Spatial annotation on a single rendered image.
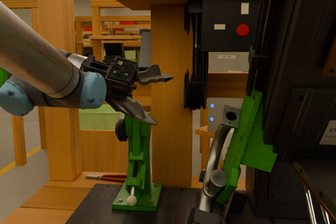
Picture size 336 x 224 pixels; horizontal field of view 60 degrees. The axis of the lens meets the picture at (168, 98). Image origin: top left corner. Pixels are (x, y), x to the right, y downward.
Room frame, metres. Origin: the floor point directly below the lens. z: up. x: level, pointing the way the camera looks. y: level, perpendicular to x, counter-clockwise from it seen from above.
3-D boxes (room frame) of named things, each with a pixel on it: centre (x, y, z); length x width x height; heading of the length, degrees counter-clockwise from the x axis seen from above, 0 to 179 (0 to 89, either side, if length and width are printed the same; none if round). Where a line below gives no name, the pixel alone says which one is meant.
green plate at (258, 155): (0.63, -0.20, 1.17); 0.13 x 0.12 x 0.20; 84
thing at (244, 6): (0.90, -0.19, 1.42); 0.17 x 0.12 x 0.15; 84
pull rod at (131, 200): (0.76, 0.10, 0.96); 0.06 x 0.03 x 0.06; 174
